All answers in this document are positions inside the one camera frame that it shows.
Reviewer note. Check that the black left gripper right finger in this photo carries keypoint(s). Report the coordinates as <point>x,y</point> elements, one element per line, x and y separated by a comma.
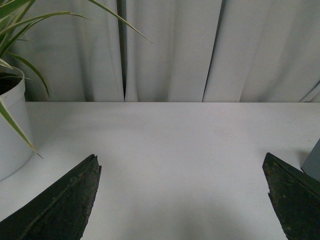
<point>295,198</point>

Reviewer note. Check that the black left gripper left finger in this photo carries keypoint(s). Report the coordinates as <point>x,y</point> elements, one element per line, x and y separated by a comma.
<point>60,212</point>

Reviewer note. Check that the gray box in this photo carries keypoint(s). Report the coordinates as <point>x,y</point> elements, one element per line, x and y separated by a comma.
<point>311,165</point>

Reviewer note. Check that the white plant pot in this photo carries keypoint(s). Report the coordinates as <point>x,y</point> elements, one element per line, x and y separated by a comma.
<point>14,151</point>

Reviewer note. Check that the white curtain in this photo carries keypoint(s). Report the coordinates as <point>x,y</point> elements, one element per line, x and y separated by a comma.
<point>175,51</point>

